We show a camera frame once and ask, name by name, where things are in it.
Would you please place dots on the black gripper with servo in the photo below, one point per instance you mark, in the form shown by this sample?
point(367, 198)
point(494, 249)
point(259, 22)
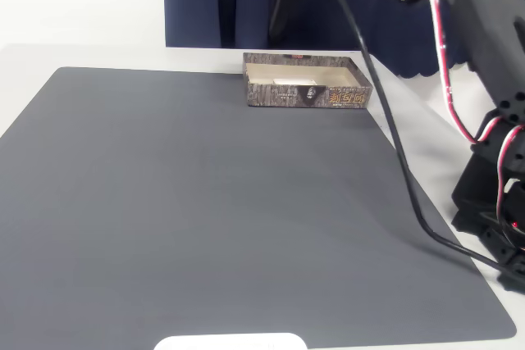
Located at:
point(277, 14)

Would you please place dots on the white rectangular block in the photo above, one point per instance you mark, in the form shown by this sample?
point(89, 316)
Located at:
point(295, 81)

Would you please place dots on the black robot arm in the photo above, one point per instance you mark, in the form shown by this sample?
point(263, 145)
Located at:
point(484, 18)

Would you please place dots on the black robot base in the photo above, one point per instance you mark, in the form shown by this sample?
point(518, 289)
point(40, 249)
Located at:
point(471, 202)

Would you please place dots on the brown bark-print cardboard box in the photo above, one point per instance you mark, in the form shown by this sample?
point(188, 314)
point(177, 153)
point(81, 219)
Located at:
point(344, 98)

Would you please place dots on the dark blue curtain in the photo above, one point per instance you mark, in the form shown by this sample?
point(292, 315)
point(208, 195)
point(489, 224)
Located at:
point(197, 1)

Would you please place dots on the gray textured desk mat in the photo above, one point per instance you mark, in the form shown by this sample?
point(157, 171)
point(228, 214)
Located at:
point(123, 223)

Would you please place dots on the white rounded device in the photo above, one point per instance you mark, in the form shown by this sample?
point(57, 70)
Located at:
point(229, 342)

